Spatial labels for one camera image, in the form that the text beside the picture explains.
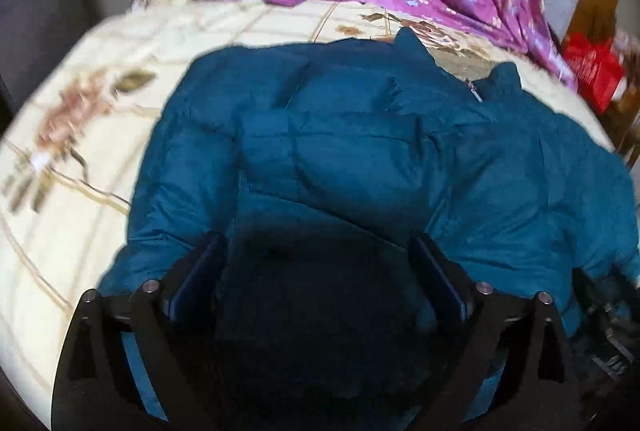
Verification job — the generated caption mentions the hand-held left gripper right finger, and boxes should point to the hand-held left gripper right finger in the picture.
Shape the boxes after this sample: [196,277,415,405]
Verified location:
[410,233,586,431]

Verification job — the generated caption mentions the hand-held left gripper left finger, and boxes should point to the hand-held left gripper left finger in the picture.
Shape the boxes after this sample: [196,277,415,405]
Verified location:
[52,231,228,431]

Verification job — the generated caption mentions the teal puffer jacket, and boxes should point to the teal puffer jacket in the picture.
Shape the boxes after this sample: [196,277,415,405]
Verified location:
[97,28,640,431]

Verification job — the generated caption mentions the cream checked floral bedsheet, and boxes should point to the cream checked floral bedsheet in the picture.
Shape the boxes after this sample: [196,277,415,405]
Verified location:
[0,0,616,422]

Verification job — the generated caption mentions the red shopping bag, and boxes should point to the red shopping bag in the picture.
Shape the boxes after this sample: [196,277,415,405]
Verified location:
[562,33,626,114]

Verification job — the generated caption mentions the grey refrigerator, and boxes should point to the grey refrigerator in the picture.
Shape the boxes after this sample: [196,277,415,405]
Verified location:
[0,0,136,122]

